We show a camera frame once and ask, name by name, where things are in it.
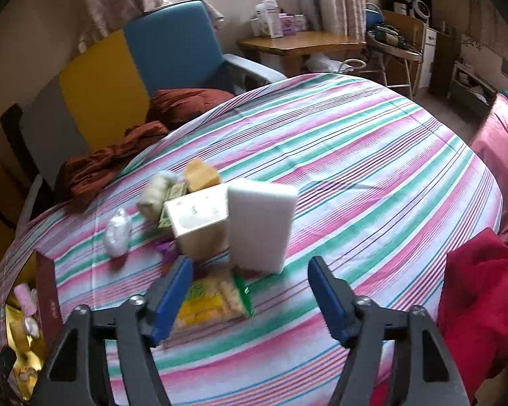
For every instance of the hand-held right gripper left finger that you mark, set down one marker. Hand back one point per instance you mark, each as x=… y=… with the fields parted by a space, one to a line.
x=173 y=300

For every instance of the small green patterned box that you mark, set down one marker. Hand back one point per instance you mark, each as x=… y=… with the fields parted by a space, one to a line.
x=175 y=192

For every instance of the grey yellow blue armchair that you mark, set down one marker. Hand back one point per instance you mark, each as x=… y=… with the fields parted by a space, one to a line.
x=178 y=42

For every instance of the orange-tan block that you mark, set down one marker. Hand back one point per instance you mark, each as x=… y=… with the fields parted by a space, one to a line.
x=199 y=175

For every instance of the cream carton box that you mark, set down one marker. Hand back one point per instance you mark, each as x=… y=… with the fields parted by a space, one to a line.
x=194 y=220

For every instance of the purple carton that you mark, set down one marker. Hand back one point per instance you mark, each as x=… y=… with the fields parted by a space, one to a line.
x=292 y=23

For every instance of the clear plastic item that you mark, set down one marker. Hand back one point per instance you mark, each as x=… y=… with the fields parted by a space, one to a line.
x=118 y=232

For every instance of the patterned curtain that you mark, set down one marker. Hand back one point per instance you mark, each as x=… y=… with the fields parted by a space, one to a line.
x=114 y=0

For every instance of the gold tin box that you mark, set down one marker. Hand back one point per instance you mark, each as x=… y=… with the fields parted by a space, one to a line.
x=46 y=296

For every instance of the wooden side table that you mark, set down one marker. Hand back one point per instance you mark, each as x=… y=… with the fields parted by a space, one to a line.
x=296 y=42

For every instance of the metal folding chair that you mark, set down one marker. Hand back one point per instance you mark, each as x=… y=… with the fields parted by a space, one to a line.
x=396 y=46

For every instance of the white fan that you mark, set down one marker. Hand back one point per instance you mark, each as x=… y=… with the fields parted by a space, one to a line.
x=421 y=6

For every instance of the brown cushion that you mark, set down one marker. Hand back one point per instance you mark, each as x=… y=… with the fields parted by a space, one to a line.
x=186 y=105

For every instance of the white plastic bag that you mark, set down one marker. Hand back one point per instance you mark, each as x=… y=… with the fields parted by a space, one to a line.
x=324 y=64

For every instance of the white gauze roll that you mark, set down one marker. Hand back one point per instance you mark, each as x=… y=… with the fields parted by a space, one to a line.
x=154 y=194

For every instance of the striped tablecloth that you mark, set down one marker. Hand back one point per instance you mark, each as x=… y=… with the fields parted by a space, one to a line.
x=364 y=169

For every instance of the yellow green snack packet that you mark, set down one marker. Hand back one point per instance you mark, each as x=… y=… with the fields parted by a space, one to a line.
x=211 y=304

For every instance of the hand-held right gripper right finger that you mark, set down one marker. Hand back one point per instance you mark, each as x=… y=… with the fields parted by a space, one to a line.
x=328 y=300

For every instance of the pink bedcover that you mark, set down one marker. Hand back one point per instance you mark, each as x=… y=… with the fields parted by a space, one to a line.
x=503 y=143

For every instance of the red cloth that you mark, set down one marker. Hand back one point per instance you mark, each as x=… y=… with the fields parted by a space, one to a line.
x=482 y=296

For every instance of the brown cloth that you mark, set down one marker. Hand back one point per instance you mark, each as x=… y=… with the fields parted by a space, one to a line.
x=106 y=160

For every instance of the white carton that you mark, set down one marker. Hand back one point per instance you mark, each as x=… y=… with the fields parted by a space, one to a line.
x=266 y=19

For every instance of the low wooden shelf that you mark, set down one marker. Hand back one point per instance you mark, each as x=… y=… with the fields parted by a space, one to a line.
x=470 y=89

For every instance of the purple wrapper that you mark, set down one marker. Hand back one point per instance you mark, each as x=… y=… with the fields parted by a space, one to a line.
x=167 y=250

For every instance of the white foam block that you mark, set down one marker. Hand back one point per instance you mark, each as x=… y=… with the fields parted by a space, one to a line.
x=262 y=224

